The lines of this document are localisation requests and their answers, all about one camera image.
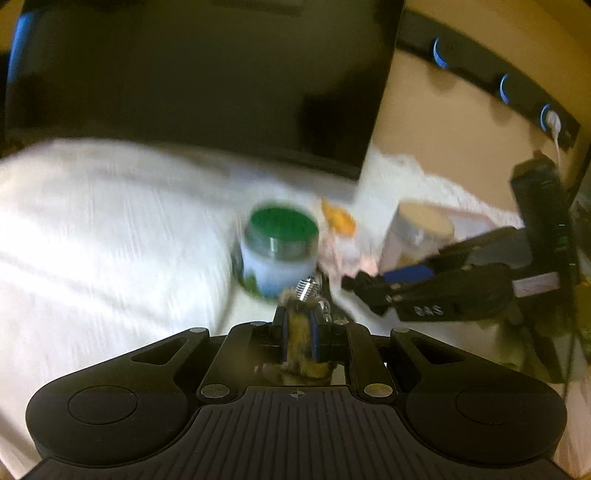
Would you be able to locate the black monitor screen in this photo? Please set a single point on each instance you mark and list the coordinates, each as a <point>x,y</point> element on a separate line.
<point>198,74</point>

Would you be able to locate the black power strip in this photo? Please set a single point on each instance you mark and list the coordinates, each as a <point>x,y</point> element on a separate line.
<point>480,64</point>

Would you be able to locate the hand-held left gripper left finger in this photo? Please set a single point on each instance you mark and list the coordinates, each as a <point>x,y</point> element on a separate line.
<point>285,339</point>

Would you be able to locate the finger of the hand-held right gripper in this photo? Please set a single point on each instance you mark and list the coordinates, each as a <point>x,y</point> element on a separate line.
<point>443,295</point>
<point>415,273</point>

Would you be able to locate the white blanket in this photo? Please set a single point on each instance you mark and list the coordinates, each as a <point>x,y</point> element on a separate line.
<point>115,240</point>

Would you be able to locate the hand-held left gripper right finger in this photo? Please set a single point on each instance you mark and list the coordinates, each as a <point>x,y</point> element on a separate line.
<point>316,341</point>

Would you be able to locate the orange snack packet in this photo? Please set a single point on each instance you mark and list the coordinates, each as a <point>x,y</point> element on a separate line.
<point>339,230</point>

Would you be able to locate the beige lid jar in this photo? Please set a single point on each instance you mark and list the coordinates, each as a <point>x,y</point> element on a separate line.
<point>413,235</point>

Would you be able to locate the green lid white jar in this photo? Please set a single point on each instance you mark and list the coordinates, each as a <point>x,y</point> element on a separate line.
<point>277,249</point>

